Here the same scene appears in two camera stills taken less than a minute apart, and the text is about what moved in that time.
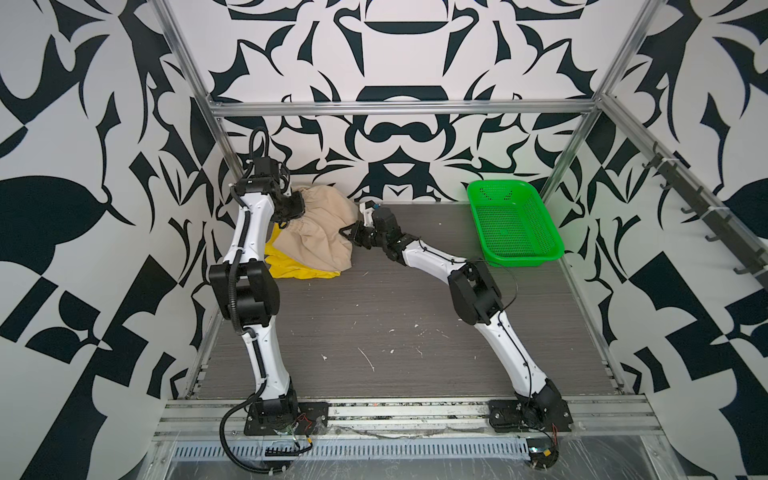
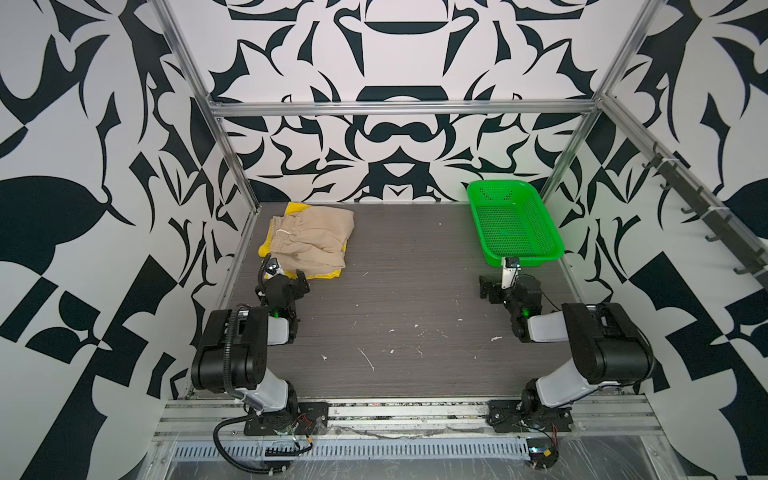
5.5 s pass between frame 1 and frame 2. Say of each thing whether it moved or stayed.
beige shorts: moved
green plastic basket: stayed
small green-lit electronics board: stayed
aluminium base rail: stayed
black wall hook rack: stayed
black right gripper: moved
